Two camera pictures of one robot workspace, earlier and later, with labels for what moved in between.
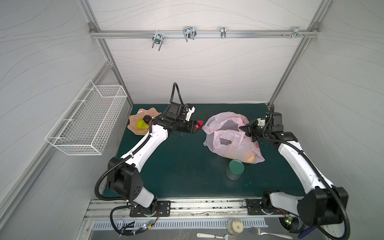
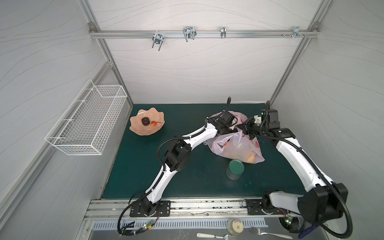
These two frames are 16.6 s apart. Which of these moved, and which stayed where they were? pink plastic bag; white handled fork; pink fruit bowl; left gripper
Moved: left gripper
Stayed: white handled fork; pink plastic bag; pink fruit bowl
